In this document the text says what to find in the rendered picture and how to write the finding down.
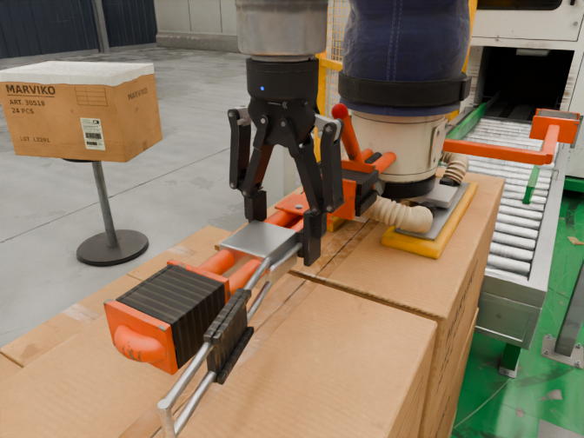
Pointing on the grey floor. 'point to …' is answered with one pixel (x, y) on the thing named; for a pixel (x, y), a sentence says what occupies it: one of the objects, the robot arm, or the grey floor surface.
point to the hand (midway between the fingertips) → (284, 231)
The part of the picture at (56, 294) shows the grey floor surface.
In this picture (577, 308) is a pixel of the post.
